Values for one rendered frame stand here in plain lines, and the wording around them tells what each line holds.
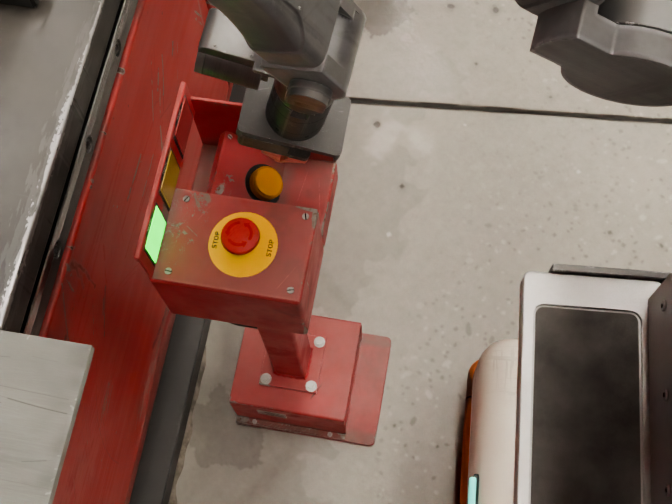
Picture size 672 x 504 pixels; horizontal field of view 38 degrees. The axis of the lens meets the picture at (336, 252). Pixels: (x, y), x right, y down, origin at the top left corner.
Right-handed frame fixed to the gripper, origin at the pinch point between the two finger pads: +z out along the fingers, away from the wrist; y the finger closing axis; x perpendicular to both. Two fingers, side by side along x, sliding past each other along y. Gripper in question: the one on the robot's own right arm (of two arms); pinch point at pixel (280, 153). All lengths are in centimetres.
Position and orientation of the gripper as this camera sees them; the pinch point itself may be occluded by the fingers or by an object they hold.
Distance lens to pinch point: 101.5
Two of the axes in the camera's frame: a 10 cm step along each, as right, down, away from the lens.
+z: -2.1, 3.2, 9.2
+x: -1.7, 9.2, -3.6
